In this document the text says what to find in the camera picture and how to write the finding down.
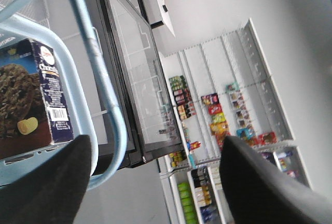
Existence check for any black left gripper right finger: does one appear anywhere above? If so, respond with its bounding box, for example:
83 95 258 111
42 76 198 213
219 136 331 223

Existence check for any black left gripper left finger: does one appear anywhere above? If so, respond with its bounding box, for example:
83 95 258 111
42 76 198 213
1 135 92 223

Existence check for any dark blue cookie box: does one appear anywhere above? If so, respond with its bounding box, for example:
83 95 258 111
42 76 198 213
1 39 74 159

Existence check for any white store shelving unit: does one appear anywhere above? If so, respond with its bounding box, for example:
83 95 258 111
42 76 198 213
161 19 311 223

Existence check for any white chest freezer far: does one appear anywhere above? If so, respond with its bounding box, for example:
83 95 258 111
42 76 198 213
46 0 183 174

